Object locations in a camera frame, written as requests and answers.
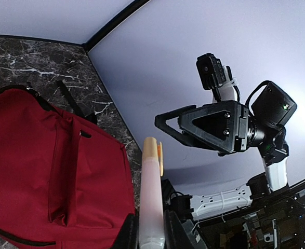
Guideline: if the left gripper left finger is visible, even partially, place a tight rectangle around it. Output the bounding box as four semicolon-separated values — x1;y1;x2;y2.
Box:
111;214;139;249

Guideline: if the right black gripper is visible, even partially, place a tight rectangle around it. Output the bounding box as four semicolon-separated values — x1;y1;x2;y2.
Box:
154;100;267;156

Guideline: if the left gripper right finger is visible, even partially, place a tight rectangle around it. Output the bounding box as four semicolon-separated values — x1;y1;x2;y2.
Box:
164;210;194;249

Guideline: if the pastel pink yellow highlighter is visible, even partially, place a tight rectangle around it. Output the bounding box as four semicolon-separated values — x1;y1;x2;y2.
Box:
138;137;165;248

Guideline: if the red student backpack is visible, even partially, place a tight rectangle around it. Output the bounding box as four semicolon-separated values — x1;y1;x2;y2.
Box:
0;85;135;248

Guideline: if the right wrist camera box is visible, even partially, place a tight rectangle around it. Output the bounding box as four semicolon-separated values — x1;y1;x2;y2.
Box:
245;80;297;129

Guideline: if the right black frame post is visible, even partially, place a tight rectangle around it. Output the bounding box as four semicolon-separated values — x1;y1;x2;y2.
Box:
82;0;150;53

